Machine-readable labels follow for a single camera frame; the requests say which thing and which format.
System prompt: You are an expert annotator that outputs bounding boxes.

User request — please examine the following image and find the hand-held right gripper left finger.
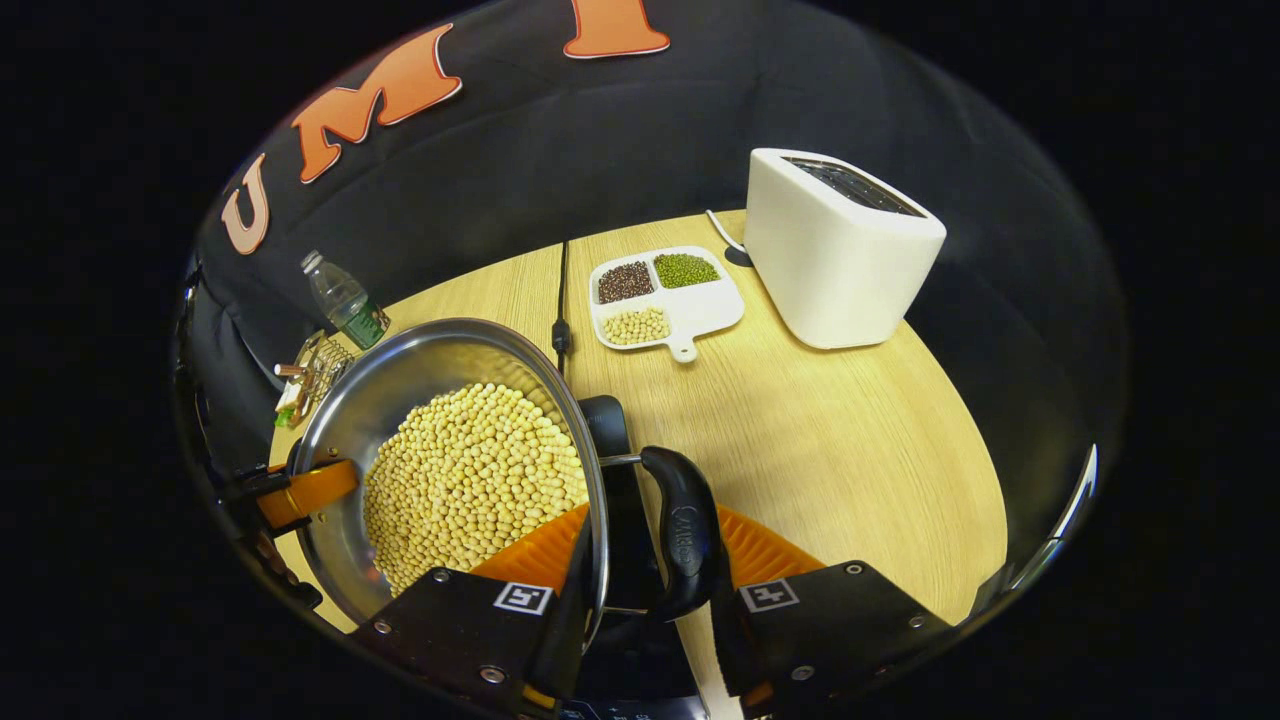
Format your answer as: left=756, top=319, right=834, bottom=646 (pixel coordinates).
left=350, top=503, right=596, bottom=716

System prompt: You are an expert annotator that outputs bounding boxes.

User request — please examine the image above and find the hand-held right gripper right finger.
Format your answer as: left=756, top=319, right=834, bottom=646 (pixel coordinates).
left=712, top=505, right=951, bottom=716

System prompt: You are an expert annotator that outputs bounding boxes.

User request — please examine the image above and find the black induction cooktop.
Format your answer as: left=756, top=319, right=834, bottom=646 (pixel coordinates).
left=560, top=395, right=706, bottom=720

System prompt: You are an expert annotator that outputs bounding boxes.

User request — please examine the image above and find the steel pot with black handles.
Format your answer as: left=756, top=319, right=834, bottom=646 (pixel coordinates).
left=290, top=318, right=731, bottom=651

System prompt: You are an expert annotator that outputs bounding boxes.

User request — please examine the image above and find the large pile of soybeans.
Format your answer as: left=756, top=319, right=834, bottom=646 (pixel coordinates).
left=362, top=383, right=589, bottom=597

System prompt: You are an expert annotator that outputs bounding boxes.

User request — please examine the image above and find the clear plastic water bottle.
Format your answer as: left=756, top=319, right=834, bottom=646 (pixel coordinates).
left=300, top=250, right=391, bottom=351

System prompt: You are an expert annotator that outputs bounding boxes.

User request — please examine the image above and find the small pile of soybeans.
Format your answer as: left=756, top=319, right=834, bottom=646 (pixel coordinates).
left=603, top=307, right=671, bottom=347

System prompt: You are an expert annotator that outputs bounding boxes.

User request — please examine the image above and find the white divided tray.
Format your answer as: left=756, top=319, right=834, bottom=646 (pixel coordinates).
left=588, top=245, right=746, bottom=363

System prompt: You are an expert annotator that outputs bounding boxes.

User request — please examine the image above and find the pile of dark red beans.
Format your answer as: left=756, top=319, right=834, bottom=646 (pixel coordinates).
left=598, top=262, right=656, bottom=305

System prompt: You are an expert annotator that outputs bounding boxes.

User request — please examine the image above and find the pile of green mung beans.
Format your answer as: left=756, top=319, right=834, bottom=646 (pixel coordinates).
left=654, top=253, right=721, bottom=290

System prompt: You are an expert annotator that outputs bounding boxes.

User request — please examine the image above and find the white toaster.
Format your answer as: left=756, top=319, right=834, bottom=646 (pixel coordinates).
left=743, top=148, right=947, bottom=350

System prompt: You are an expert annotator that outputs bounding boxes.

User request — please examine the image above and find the metal wire basket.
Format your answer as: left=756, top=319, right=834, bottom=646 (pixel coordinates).
left=275, top=330, right=356, bottom=426

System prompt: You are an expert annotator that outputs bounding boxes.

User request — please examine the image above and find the black power cable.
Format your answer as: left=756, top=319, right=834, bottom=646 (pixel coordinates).
left=552, top=240, right=573, bottom=376

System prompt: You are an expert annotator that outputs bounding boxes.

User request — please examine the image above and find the white toaster cable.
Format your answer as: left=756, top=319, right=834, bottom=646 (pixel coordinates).
left=705, top=209, right=749, bottom=256

